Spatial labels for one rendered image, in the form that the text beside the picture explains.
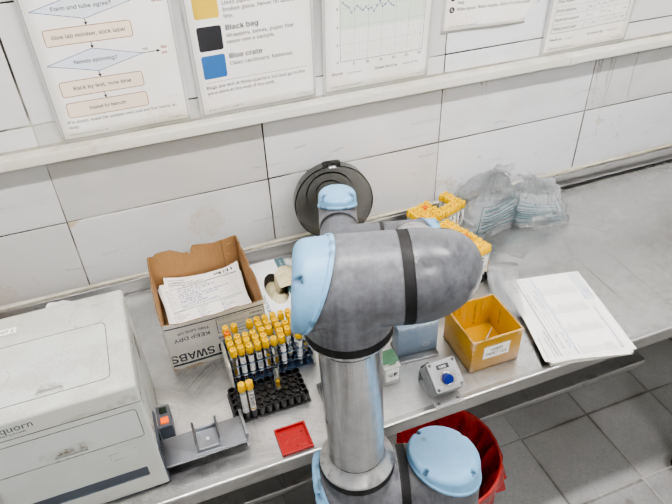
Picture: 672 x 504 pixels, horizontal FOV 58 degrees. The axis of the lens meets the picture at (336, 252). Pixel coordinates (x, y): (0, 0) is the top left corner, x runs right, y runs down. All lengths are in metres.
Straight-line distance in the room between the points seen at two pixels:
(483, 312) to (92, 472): 0.94
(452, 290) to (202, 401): 0.87
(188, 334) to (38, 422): 0.43
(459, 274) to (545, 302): 0.98
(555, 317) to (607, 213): 0.57
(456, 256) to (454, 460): 0.40
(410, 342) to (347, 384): 0.67
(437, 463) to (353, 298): 0.39
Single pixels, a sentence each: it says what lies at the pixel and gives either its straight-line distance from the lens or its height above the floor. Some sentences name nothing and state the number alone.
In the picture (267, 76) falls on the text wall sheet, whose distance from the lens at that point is 1.54.
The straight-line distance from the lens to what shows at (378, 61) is 1.63.
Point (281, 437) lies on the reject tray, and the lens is 1.35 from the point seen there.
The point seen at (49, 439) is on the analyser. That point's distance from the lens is 1.19.
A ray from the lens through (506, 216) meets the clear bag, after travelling 1.91.
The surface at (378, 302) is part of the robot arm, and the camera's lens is 0.68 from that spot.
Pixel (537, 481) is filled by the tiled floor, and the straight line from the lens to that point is 2.40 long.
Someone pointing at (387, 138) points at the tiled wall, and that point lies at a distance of 1.75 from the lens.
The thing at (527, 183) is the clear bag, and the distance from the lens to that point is 1.95.
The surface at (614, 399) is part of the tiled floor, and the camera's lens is 2.72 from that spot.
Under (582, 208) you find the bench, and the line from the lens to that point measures 2.10.
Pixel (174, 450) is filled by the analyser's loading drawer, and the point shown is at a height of 0.91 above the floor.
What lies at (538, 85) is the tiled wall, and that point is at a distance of 1.96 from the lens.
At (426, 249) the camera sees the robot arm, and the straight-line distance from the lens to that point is 0.69.
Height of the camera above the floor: 1.97
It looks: 37 degrees down
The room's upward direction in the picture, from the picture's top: 2 degrees counter-clockwise
